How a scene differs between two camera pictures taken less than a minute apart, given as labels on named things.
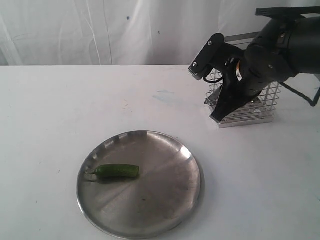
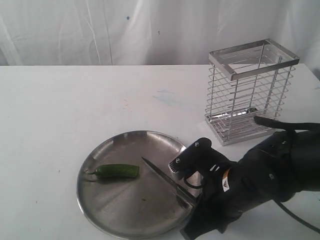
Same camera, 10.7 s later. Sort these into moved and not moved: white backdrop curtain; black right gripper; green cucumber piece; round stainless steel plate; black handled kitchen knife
Moved: black handled kitchen knife; black right gripper
Not moved: round stainless steel plate; green cucumber piece; white backdrop curtain
